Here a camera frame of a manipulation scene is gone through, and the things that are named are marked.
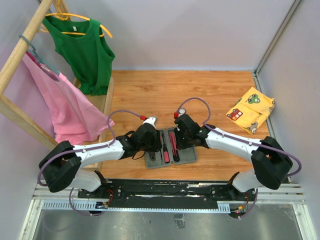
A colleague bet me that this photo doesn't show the pink handled pliers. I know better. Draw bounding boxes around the pink handled pliers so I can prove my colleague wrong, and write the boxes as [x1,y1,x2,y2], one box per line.
[149,152,156,162]

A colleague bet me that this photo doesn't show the grey plastic tool case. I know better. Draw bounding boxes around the grey plastic tool case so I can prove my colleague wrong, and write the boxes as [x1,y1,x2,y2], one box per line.
[145,127,198,169]

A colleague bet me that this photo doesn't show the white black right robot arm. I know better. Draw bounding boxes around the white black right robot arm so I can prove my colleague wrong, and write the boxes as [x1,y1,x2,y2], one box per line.
[174,114,293,200]

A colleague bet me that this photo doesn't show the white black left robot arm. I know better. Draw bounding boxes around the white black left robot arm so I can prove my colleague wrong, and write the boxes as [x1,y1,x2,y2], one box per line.
[38,123,161,198]

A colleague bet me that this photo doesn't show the black electrical tape roll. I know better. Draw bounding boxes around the black electrical tape roll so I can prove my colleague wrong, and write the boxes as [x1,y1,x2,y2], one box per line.
[178,108,186,115]

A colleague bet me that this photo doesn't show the yellow patterned cloth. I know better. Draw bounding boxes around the yellow patterned cloth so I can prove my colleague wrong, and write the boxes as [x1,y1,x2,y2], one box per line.
[226,87,276,135]

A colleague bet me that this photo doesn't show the pink shirt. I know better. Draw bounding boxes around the pink shirt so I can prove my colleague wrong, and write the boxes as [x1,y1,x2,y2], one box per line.
[22,53,115,145]

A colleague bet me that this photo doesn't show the green tank top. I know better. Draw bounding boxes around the green tank top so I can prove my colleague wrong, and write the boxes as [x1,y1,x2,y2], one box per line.
[42,16,115,96]

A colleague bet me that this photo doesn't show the grey clothes hanger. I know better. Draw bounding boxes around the grey clothes hanger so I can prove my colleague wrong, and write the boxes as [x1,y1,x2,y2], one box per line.
[19,34,60,82]

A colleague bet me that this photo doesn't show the wooden clothes rack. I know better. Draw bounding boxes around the wooden clothes rack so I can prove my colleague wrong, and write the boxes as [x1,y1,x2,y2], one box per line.
[0,0,115,172]

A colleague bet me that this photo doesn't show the yellow clothes hanger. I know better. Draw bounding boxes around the yellow clothes hanger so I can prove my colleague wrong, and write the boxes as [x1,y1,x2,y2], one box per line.
[39,0,113,39]

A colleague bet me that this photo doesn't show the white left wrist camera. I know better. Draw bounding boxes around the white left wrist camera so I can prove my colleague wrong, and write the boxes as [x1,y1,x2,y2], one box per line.
[143,116,158,129]

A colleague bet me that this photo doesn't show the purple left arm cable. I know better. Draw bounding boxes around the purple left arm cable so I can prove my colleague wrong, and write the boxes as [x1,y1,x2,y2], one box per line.
[36,109,146,217]

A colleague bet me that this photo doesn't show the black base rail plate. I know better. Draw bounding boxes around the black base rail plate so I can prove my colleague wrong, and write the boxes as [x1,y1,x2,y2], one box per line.
[77,178,255,209]

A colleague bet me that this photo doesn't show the aluminium frame post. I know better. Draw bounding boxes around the aluminium frame post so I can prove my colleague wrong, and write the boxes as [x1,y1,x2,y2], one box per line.
[252,0,305,76]

